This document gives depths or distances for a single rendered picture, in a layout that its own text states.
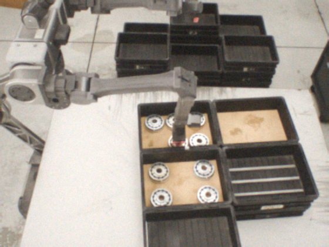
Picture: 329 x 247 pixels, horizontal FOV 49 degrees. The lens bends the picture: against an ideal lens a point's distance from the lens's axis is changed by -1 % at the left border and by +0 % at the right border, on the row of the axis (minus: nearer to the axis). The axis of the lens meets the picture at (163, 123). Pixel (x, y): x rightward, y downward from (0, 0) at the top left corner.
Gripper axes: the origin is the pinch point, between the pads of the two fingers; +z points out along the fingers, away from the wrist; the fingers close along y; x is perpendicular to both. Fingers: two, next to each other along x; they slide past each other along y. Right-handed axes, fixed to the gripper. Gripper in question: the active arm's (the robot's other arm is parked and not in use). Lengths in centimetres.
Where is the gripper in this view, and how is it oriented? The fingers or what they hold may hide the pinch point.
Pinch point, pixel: (178, 141)
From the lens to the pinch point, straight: 184.6
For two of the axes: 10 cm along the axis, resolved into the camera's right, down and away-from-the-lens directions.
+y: -0.2, -8.1, 5.9
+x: -10.0, 0.0, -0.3
